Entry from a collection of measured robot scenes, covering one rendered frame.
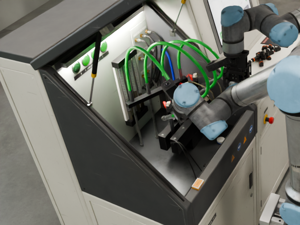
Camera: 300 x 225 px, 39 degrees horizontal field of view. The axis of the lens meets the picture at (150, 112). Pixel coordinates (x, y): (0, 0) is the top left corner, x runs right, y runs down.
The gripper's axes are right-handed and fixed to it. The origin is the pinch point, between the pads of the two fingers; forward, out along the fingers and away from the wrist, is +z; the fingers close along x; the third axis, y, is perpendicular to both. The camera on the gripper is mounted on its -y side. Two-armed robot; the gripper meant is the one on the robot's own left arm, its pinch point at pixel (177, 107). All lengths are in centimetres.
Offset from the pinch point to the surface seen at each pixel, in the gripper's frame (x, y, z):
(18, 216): -116, -8, 146
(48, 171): -63, -10, 46
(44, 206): -97, -5, 150
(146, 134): -13, -3, 56
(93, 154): -37.1, -2.0, 12.4
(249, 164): 24, 36, 53
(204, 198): -7.5, 35.7, 14.4
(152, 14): 17, -47, 30
